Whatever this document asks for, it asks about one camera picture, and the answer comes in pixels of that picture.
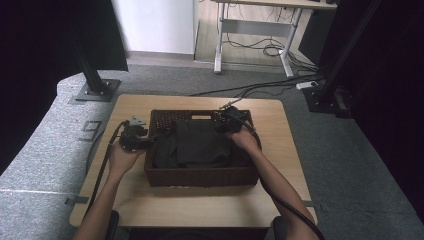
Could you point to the black metal stand square base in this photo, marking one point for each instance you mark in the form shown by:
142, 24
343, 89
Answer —
93, 83

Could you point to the white-legged desk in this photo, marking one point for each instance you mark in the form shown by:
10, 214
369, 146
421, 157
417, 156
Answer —
256, 28

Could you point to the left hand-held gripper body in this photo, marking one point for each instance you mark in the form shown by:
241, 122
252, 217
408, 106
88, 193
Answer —
131, 135

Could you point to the black computer case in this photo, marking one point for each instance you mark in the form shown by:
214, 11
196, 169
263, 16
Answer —
311, 36

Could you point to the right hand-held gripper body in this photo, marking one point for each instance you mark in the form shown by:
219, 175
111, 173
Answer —
230, 120

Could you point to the black chair armrest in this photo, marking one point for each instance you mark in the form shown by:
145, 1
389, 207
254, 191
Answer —
279, 228
112, 225

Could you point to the person's left hand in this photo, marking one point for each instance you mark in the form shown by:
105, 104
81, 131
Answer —
122, 161

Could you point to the person's right hand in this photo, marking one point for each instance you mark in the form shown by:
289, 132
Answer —
245, 140

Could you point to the black curtain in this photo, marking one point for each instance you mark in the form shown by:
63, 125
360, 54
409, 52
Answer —
393, 100
50, 66

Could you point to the dark cloth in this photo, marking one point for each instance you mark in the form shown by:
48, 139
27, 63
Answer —
200, 143

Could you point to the brown woven basket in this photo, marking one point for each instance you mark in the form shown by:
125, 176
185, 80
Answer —
200, 175

